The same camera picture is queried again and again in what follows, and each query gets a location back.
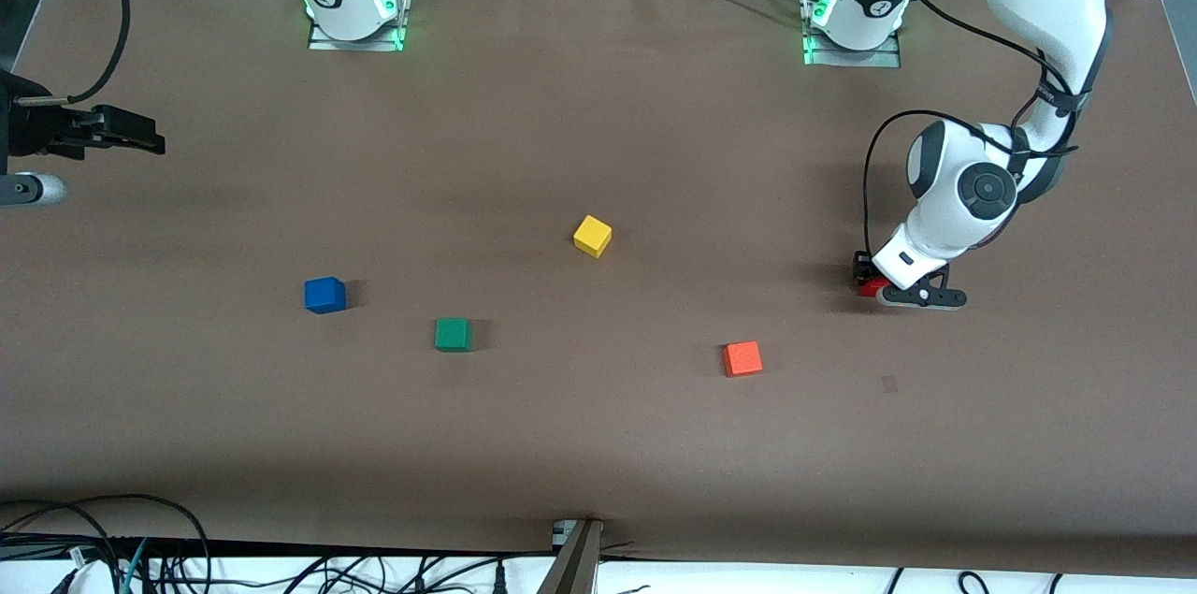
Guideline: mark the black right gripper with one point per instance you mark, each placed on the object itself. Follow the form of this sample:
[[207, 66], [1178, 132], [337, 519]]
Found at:
[[36, 129]]

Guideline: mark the brown paper table cover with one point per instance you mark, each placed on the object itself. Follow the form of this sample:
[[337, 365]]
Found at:
[[598, 108]]

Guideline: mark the yellow cube block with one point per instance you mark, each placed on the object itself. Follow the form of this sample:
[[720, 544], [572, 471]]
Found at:
[[592, 236]]

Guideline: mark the green cube block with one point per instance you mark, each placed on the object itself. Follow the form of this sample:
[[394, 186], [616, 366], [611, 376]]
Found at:
[[453, 335]]

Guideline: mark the grey metal post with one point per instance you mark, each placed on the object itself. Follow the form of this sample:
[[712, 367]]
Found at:
[[572, 566]]

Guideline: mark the blue cube block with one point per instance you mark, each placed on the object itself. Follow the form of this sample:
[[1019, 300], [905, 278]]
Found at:
[[324, 296]]

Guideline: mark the red cube block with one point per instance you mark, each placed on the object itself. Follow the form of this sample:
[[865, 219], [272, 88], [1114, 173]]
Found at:
[[875, 289]]

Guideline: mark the orange cube block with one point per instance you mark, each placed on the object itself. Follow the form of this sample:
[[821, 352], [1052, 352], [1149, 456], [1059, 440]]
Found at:
[[742, 358]]

